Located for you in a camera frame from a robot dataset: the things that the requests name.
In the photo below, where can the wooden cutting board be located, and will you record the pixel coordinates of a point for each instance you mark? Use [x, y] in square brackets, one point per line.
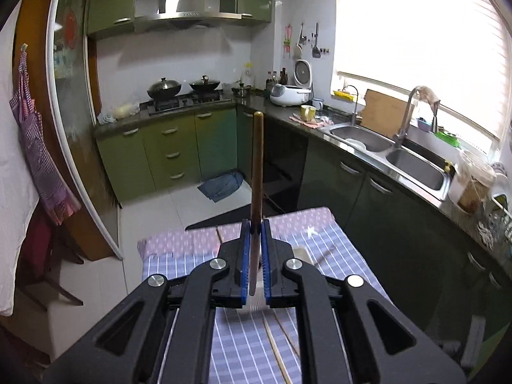
[384, 112]

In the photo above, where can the pink counter cloth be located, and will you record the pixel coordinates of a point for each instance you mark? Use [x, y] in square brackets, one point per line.
[316, 123]

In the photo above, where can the purple patterned cloth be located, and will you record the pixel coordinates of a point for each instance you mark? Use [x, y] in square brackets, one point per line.
[288, 224]

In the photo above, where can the cooking oil bottle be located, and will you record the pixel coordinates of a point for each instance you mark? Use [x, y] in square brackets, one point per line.
[248, 76]

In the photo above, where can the red garment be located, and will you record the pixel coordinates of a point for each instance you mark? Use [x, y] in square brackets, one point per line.
[38, 244]

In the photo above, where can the black hanging spatula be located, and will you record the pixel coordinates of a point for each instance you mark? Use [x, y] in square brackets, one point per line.
[316, 51]

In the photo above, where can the glass sliding door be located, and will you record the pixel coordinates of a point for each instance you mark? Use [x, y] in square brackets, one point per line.
[76, 100]

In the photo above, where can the green base kitchen cabinets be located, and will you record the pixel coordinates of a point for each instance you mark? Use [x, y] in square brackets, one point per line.
[176, 148]

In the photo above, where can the purple checked apron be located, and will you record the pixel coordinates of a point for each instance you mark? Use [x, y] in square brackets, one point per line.
[40, 148]

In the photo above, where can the brown single chopstick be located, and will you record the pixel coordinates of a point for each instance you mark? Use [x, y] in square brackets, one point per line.
[257, 168]

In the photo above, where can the dark wooden chair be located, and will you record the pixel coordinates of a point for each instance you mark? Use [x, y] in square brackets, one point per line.
[60, 288]

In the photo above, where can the dark stone kitchen countertop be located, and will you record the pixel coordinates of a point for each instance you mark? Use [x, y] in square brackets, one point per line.
[280, 112]

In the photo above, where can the beige rag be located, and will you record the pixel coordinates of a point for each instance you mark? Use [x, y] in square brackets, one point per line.
[430, 100]

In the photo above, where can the steel double sink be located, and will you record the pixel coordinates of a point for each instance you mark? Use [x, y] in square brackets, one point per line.
[416, 172]

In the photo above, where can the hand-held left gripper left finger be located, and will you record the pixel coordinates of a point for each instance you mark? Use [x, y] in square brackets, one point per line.
[242, 266]

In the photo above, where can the row of wooden chopsticks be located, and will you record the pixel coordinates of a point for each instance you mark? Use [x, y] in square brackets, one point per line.
[275, 350]

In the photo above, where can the black wok with lid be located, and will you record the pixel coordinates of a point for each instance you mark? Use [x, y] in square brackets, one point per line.
[204, 84]
[164, 88]

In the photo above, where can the green dish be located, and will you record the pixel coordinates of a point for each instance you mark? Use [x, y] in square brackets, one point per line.
[450, 138]

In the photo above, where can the white enamel cup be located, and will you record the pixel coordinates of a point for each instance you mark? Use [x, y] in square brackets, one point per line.
[319, 104]

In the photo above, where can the gas stove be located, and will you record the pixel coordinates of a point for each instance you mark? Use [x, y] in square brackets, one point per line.
[180, 103]

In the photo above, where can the blue grid tablecloth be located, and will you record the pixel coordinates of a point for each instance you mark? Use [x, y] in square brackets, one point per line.
[344, 256]

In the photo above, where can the clear plastic jar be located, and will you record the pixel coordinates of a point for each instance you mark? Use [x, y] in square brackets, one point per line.
[472, 184]

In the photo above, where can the grey rag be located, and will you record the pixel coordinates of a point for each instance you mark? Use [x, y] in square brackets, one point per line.
[107, 119]

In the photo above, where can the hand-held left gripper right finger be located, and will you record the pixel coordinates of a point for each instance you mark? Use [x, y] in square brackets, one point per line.
[267, 266]

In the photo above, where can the dark sauce bottle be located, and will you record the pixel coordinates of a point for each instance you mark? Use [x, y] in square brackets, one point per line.
[283, 76]
[270, 80]

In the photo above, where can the yellow mug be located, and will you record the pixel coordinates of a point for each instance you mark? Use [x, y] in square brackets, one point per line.
[307, 112]

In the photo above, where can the hanging ladle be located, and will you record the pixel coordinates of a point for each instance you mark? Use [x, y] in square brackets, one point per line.
[298, 50]

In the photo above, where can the yellow sill rack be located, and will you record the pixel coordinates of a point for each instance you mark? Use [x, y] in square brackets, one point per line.
[344, 95]

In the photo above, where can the white sheet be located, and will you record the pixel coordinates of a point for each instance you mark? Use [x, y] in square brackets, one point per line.
[12, 208]

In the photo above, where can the small steel pot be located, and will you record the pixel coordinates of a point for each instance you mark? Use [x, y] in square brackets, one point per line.
[241, 90]

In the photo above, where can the flat white rice cooker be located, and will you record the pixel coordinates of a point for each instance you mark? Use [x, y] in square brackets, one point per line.
[286, 95]

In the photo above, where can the yellow cloth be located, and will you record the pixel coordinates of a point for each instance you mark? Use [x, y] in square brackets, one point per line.
[126, 111]

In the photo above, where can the dish rack with dishes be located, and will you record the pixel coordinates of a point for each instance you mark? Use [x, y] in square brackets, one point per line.
[500, 216]

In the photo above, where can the blue floor rag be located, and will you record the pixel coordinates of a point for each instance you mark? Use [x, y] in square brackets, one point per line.
[222, 186]

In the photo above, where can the steel kitchen faucet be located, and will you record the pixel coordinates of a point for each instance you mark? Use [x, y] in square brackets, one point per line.
[404, 124]

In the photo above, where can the red hanging decoration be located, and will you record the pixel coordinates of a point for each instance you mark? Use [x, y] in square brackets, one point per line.
[288, 42]

